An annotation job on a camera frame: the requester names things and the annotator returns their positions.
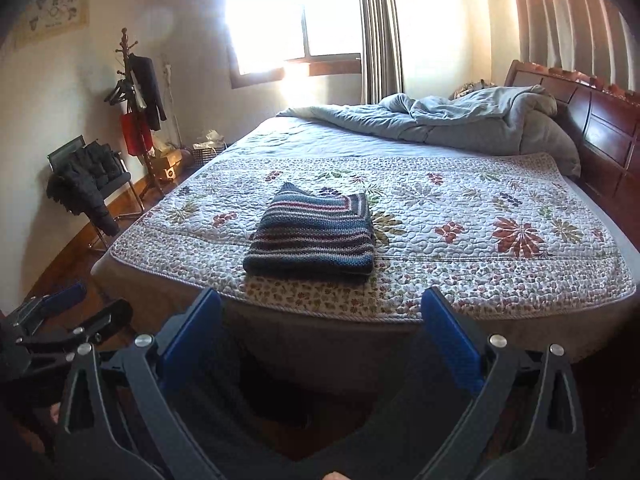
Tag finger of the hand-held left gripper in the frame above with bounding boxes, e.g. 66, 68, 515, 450
21, 299, 134, 362
11, 281, 87, 334

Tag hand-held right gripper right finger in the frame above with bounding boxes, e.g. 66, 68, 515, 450
420, 287, 588, 480

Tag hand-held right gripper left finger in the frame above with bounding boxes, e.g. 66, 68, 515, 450
55, 287, 224, 480

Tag blue striped knit sweater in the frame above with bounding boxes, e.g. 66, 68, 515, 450
242, 181, 377, 279

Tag floral quilted blanket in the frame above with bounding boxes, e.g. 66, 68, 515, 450
109, 151, 637, 322

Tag red bag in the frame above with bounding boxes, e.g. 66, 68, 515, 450
121, 105, 154, 157

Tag basket with tissues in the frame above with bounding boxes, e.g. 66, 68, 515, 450
191, 129, 229, 167

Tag grey pillow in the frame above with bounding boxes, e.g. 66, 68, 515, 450
520, 109, 582, 178

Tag black hanging garment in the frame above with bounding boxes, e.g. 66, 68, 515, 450
130, 55, 168, 132

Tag light blue duvet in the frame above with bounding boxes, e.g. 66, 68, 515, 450
276, 85, 559, 155

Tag light blue quilted sheet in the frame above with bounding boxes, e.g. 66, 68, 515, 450
197, 115, 521, 162

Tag patterned cloth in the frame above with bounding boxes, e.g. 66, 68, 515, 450
449, 79, 497, 102

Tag wooden coat rack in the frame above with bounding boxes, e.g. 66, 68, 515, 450
102, 27, 167, 199

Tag dark wooden headboard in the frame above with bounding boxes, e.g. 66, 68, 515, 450
502, 59, 640, 243

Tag grey striped curtain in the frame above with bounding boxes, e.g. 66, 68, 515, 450
355, 0, 406, 107

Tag beige pleated curtain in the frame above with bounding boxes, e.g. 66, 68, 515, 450
506, 0, 640, 97

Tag metal frame chair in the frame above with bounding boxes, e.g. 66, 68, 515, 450
46, 134, 147, 252

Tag framed wall poster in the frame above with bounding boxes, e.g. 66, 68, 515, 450
11, 0, 94, 52

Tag window with wooden frame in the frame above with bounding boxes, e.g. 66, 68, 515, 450
224, 0, 364, 90

